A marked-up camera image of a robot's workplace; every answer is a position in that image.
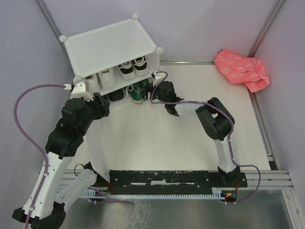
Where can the pink patterned bag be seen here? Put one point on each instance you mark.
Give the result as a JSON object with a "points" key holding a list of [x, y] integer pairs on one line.
{"points": [[238, 69]]}

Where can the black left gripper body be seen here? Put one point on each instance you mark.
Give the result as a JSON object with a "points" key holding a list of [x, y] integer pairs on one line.
{"points": [[86, 123]]}

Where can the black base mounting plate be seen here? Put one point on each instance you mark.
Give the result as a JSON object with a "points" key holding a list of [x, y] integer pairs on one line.
{"points": [[122, 178]]}

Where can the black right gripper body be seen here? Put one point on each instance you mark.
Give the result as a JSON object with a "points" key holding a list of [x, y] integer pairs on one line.
{"points": [[157, 95]]}

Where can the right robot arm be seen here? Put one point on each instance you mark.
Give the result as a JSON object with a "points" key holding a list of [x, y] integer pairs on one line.
{"points": [[215, 119]]}

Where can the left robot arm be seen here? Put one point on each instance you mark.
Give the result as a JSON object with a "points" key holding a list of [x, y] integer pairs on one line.
{"points": [[46, 208]]}

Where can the white leather sneaker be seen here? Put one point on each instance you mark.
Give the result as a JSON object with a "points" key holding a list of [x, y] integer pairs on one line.
{"points": [[93, 85], [107, 79]]}

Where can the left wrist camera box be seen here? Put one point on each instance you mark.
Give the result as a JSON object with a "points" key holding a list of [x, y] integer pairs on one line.
{"points": [[79, 90]]}

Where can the green canvas sneaker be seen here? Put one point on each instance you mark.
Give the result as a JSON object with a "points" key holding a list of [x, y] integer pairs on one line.
{"points": [[145, 82], [134, 93]]}

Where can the white plastic shoe cabinet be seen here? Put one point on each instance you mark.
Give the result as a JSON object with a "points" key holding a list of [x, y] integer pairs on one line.
{"points": [[108, 46]]}

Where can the black slip-on shoe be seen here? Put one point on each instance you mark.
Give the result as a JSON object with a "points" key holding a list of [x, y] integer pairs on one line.
{"points": [[116, 95]]}

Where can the black white canvas sneaker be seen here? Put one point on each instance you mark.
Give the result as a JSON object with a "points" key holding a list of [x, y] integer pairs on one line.
{"points": [[126, 70]]}

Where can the white slotted cable duct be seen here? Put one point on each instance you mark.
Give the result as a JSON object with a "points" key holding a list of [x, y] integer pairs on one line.
{"points": [[180, 191]]}

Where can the aluminium frame rail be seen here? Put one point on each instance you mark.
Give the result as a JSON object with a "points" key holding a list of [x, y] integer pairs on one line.
{"points": [[183, 60]]}

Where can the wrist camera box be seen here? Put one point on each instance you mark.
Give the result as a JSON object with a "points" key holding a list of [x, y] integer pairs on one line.
{"points": [[158, 76], [79, 90]]}

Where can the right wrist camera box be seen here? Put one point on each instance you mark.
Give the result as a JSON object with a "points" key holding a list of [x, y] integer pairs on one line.
{"points": [[158, 76]]}

